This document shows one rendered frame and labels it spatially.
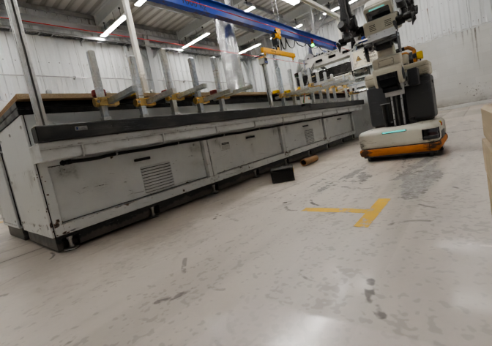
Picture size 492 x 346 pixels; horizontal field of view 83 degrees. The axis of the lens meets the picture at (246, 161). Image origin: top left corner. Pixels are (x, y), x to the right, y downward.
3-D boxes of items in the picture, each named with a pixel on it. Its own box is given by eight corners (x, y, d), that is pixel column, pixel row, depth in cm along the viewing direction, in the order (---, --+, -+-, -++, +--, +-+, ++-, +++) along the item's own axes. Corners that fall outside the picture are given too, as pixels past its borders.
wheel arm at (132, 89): (138, 92, 148) (137, 84, 147) (132, 92, 145) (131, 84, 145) (104, 110, 176) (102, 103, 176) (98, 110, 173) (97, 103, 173)
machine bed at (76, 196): (356, 138, 541) (349, 93, 533) (56, 256, 157) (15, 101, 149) (323, 143, 586) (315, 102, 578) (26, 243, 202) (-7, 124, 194)
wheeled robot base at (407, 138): (379, 148, 312) (375, 126, 310) (449, 140, 270) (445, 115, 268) (359, 159, 261) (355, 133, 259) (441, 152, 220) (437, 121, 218)
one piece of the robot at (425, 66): (379, 137, 302) (367, 58, 295) (441, 128, 266) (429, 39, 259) (370, 140, 277) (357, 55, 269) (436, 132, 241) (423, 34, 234)
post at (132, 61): (151, 129, 184) (135, 55, 180) (146, 129, 182) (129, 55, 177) (148, 129, 186) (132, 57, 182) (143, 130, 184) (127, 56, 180)
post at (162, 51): (179, 115, 202) (165, 47, 198) (175, 115, 200) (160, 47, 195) (176, 115, 205) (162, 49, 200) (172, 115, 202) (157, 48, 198)
